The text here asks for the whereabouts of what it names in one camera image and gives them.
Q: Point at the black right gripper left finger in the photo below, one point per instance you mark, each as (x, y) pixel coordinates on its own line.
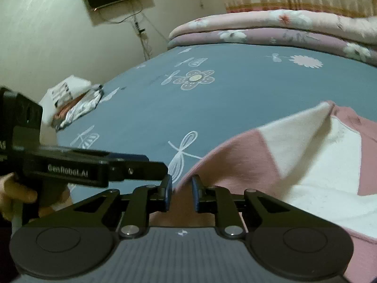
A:
(142, 203)

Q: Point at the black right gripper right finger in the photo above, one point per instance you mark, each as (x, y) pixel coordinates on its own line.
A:
(219, 202)

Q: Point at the pink and white knit sweater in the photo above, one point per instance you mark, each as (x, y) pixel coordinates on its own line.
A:
(321, 160)

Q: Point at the pile of clothes and papers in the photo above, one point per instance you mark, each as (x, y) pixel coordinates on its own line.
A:
(68, 101)

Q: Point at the person's left hand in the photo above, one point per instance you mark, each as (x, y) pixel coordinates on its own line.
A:
(12, 191)

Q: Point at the blue floral bed sheet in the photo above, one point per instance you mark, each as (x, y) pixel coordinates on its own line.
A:
(189, 100)

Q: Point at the purple floral folded quilt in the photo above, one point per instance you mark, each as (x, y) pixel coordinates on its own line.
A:
(282, 37)

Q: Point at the pink floral folded quilt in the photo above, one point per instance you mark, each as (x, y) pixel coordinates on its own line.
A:
(361, 30)

